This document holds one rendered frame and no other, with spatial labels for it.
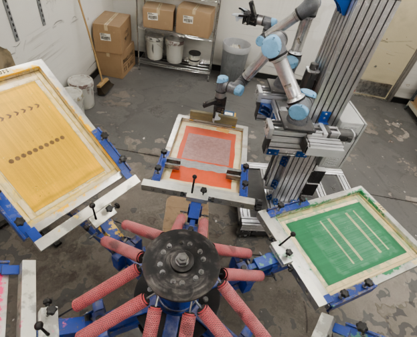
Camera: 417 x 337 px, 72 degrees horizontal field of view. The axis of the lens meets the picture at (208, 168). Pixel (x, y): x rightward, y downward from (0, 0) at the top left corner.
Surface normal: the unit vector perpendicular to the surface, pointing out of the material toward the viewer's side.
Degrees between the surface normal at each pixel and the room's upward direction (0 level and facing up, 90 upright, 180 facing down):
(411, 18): 90
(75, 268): 0
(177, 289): 0
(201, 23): 89
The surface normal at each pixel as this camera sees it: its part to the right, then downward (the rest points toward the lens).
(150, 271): 0.12, -0.72
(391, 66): -0.12, 0.68
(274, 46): -0.52, 0.46
